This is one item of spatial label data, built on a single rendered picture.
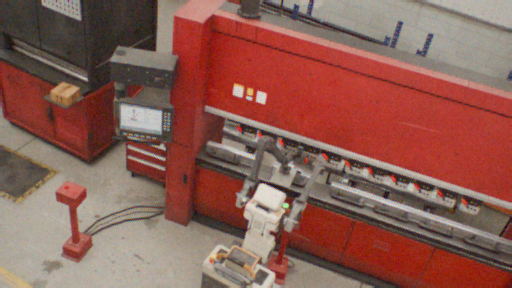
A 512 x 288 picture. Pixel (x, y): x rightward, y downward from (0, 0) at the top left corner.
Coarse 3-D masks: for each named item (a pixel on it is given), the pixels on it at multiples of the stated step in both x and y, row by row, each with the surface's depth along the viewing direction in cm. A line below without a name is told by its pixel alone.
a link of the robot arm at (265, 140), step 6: (264, 138) 435; (270, 138) 435; (258, 144) 432; (264, 144) 429; (270, 144) 436; (258, 150) 432; (264, 150) 434; (258, 156) 432; (258, 162) 433; (252, 168) 436; (258, 168) 435; (252, 174) 435; (258, 174) 438; (246, 180) 438; (258, 180) 436; (252, 186) 434; (258, 186) 439
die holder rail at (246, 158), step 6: (210, 144) 514; (216, 144) 516; (210, 150) 518; (216, 150) 522; (222, 150) 513; (228, 150) 511; (234, 150) 513; (240, 150) 513; (228, 156) 515; (234, 156) 513; (240, 156) 510; (246, 156) 508; (252, 156) 509; (240, 162) 514; (246, 162) 512; (252, 162) 509
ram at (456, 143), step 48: (240, 48) 443; (288, 96) 453; (336, 96) 438; (384, 96) 424; (432, 96) 410; (336, 144) 464; (384, 144) 448; (432, 144) 433; (480, 144) 419; (480, 192) 443
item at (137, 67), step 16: (128, 48) 441; (112, 64) 425; (128, 64) 423; (144, 64) 425; (160, 64) 428; (176, 64) 439; (112, 80) 434; (128, 80) 432; (144, 80) 431; (160, 80) 430
